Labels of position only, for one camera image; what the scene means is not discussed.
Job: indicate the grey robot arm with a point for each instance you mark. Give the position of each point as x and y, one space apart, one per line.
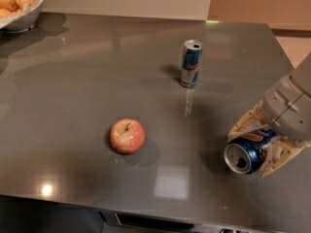
304 76

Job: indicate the blue pepsi can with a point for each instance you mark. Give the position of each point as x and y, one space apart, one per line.
247 153

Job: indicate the orange fruit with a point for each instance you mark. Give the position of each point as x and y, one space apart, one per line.
21 3
4 12
10 5

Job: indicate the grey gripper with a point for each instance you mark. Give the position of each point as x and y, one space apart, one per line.
286 109

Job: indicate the orange fruit lower left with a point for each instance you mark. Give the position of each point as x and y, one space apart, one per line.
4 12

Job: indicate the orange fruit middle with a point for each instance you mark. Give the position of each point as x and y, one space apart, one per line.
21 3

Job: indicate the red apple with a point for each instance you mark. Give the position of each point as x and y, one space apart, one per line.
127 136

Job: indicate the metal fruit bowl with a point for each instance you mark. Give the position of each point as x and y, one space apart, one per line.
24 18

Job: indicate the red bull can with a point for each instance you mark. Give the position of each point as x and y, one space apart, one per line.
191 62

